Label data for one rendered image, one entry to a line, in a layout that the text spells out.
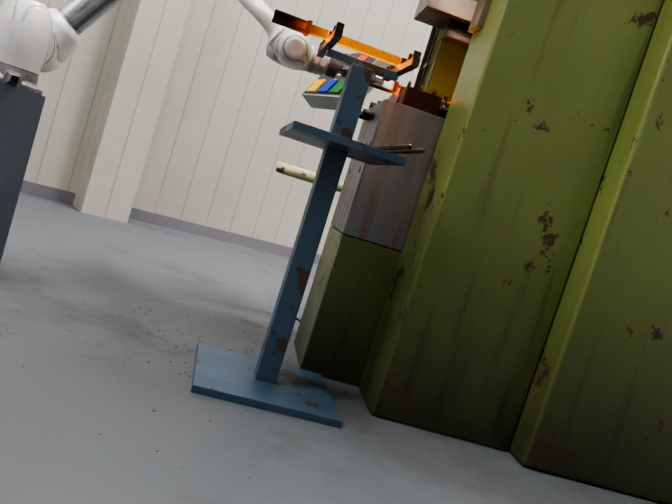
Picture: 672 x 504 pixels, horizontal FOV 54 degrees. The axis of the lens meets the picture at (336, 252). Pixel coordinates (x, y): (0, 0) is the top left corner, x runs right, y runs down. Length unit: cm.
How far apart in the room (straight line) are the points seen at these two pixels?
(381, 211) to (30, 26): 121
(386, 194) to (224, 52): 305
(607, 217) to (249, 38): 359
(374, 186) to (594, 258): 69
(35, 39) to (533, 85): 149
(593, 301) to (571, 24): 78
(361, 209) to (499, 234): 45
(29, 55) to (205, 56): 276
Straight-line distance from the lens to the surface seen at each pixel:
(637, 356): 210
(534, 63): 201
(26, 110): 229
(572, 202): 204
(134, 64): 451
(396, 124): 215
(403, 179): 215
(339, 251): 213
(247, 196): 516
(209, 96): 497
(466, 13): 241
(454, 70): 264
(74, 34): 252
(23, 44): 231
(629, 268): 203
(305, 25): 188
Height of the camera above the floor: 57
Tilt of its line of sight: 4 degrees down
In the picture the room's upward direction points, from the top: 18 degrees clockwise
